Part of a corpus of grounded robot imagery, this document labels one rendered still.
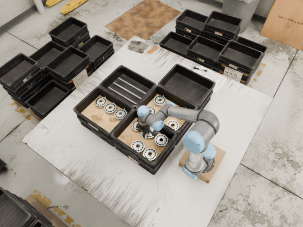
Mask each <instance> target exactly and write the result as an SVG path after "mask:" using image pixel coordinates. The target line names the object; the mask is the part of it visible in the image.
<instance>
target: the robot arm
mask: <svg viewBox="0 0 303 227"><path fill-rule="evenodd" d="M137 114H138V120H137V122H138V124H137V126H136V130H137V131H139V132H142V133H139V135H140V136H141V137H143V138H144V139H146V138H147V133H149V134H150V133H151V134H152V135H153V136H157V134H158V133H159V131H160V130H161V129H162V128H163V126H164V121H165V120H166V119H167V118H168V117H169V116H170V117H173V118H178V119H182V120H185V121H189V122H193V123H195V124H194V125H193V127H192V128H191V129H190V130H189V131H188V132H187V133H186V134H185V135H184V137H183V144H184V145H185V147H186V149H187V150H188V151H189V153H188V157H187V159H186V162H185V165H184V166H183V167H182V171H183V172H184V173H185V174H186V175H187V176H188V177H190V178H191V179H193V180H196V179H197V178H198V177H199V175H200V174H201V173H202V172H203V170H207V169H209V168H210V167H211V165H212V162H213V158H214V157H215V155H216V149H215V147H214V146H213V145H212V144H210V143H209V142H210V140H211V139H212V138H213V137H214V136H215V134H216V133H217V132H218V131H219V127H220V123H219V120H218V118H217V116H216V115H215V114H213V113H212V112H211V111H208V110H203V109H202V110H200V111H199V110H194V109H188V108H183V107H178V106H176V105H175V104H174V103H173V102H171V101H168V102H167V103H166V104H164V106H163V107H162V108H161V109H160V110H159V111H158V112H157V113H156V114H154V115H153V114H152V113H151V112H149V109H148V107H147V106H144V105H142V106H140V107H139V108H138V112H137Z"/></svg>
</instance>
